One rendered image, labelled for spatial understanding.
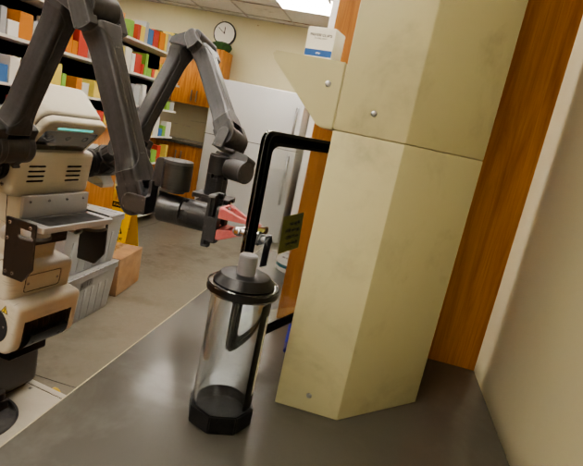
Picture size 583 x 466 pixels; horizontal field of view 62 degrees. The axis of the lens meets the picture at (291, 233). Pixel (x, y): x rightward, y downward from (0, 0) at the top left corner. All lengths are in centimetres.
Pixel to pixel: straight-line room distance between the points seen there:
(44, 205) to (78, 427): 79
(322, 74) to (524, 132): 54
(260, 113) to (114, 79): 486
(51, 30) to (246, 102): 484
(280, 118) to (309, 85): 502
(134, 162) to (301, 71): 40
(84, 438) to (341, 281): 43
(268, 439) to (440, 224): 44
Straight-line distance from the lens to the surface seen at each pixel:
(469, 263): 117
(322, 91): 76
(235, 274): 71
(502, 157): 115
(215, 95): 138
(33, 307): 152
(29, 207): 142
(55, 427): 79
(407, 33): 77
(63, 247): 292
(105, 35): 105
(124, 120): 101
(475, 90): 86
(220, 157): 126
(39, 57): 116
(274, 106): 581
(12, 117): 121
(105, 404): 83
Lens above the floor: 140
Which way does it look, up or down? 12 degrees down
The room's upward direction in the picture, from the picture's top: 12 degrees clockwise
